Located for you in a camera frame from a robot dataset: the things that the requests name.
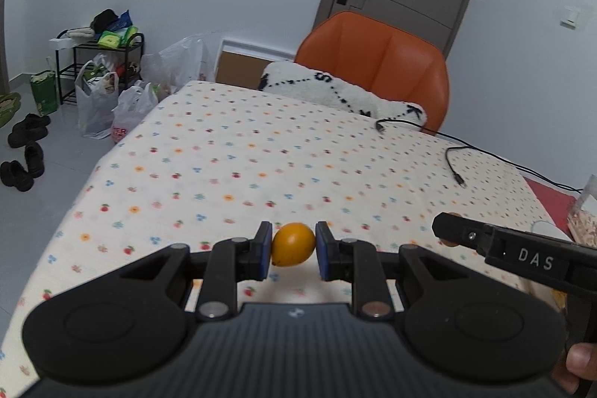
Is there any blue bag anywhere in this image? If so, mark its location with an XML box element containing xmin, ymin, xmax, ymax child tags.
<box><xmin>109</xmin><ymin>10</ymin><xmax>134</xmax><ymax>30</ymax></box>

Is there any floral white tablecloth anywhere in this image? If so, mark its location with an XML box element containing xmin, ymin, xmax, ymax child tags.
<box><xmin>0</xmin><ymin>80</ymin><xmax>572</xmax><ymax>398</ymax></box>

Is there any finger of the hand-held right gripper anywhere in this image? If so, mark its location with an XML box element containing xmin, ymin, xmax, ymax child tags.
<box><xmin>431</xmin><ymin>212</ymin><xmax>496</xmax><ymax>261</ymax></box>

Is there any white framed cork board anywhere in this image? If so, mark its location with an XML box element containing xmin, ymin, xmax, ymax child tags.
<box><xmin>217</xmin><ymin>38</ymin><xmax>299</xmax><ymax>90</ymax></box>

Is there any white plate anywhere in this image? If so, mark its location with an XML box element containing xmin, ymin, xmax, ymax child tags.
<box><xmin>532</xmin><ymin>220</ymin><xmax>572</xmax><ymax>241</ymax></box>

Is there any white cloth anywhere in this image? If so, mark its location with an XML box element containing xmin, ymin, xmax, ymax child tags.
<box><xmin>50</xmin><ymin>27</ymin><xmax>97</xmax><ymax>52</ymax></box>

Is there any red mat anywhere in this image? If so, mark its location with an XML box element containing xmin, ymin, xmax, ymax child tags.
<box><xmin>521</xmin><ymin>176</ymin><xmax>584</xmax><ymax>240</ymax></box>

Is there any yellow loquat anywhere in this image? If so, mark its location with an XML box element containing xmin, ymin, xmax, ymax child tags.
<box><xmin>272</xmin><ymin>222</ymin><xmax>317</xmax><ymax>267</ymax></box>

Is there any black cable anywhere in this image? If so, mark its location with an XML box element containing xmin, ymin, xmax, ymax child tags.
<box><xmin>445</xmin><ymin>145</ymin><xmax>585</xmax><ymax>194</ymax></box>
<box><xmin>375</xmin><ymin>117</ymin><xmax>467</xmax><ymax>145</ymax></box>

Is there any white red-print plastic bag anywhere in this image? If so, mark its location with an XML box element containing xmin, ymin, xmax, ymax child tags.
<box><xmin>112</xmin><ymin>83</ymin><xmax>160</xmax><ymax>145</ymax></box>

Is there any green patterned mat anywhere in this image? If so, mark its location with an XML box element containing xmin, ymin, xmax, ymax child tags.
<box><xmin>0</xmin><ymin>93</ymin><xmax>22</xmax><ymax>129</ymax></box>

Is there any black shoe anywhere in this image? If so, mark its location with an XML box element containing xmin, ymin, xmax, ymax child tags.
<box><xmin>0</xmin><ymin>160</ymin><xmax>33</xmax><ymax>192</ymax></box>
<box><xmin>24</xmin><ymin>141</ymin><xmax>46</xmax><ymax>178</ymax></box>
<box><xmin>19</xmin><ymin>113</ymin><xmax>51</xmax><ymax>133</ymax></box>
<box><xmin>8</xmin><ymin>125</ymin><xmax>50</xmax><ymax>148</ymax></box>

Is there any white light switch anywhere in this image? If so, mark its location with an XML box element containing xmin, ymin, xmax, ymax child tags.
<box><xmin>560</xmin><ymin>5</ymin><xmax>582</xmax><ymax>28</ymax></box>

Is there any black metal rack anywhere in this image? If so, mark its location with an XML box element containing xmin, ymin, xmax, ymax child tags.
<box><xmin>56</xmin><ymin>32</ymin><xmax>145</xmax><ymax>106</ymax></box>

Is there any person's right hand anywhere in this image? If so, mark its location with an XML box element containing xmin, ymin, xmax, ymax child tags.
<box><xmin>551</xmin><ymin>342</ymin><xmax>597</xmax><ymax>395</ymax></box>

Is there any orange chair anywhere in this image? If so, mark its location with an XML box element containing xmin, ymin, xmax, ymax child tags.
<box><xmin>294</xmin><ymin>11</ymin><xmax>451</xmax><ymax>136</ymax></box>

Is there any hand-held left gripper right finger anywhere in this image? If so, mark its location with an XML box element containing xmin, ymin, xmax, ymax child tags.
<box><xmin>315</xmin><ymin>220</ymin><xmax>472</xmax><ymax>320</ymax></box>

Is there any white fuzzy cushion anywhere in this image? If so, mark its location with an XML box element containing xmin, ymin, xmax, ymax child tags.
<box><xmin>259</xmin><ymin>61</ymin><xmax>429</xmax><ymax>133</ymax></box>

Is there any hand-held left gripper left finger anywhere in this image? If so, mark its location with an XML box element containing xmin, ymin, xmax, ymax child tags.
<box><xmin>116</xmin><ymin>220</ymin><xmax>274</xmax><ymax>322</ymax></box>

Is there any clear plastic bag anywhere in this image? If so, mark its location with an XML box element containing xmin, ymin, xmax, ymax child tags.
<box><xmin>140</xmin><ymin>33</ymin><xmax>220</xmax><ymax>94</ymax></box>

